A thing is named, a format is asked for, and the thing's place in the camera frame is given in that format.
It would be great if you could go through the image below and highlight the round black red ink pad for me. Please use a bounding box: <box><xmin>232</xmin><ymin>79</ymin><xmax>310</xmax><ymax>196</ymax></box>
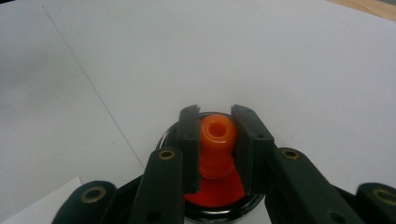
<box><xmin>155</xmin><ymin>111</ymin><xmax>265</xmax><ymax>223</ymax></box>

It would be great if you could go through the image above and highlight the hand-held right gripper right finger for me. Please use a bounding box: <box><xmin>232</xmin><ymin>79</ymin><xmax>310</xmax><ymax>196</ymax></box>
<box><xmin>231</xmin><ymin>105</ymin><xmax>278</xmax><ymax>195</ymax></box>

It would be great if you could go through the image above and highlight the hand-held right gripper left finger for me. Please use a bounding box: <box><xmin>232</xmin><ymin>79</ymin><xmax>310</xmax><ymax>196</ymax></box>
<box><xmin>176</xmin><ymin>105</ymin><xmax>202</xmax><ymax>194</ymax></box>

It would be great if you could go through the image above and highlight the white table cover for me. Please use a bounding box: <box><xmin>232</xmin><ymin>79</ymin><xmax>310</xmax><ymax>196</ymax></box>
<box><xmin>0</xmin><ymin>0</ymin><xmax>396</xmax><ymax>224</ymax></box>

